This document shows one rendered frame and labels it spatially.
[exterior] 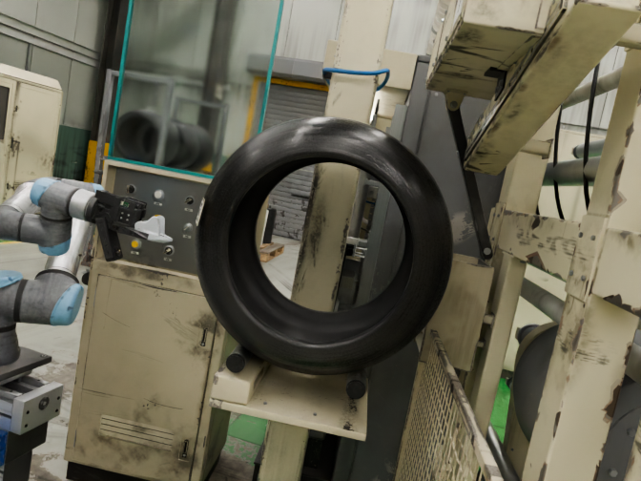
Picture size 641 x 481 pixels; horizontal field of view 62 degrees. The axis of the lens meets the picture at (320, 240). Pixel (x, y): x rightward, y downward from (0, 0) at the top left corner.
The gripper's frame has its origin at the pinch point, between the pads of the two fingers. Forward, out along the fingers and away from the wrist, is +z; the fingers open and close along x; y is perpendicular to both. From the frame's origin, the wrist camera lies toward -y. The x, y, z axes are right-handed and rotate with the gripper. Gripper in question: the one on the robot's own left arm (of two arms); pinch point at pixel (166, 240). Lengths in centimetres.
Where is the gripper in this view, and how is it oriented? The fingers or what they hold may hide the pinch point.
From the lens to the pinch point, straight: 138.0
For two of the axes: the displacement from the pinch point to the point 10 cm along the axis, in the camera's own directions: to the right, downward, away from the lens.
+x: 1.0, -1.0, 9.9
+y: 3.0, -9.5, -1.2
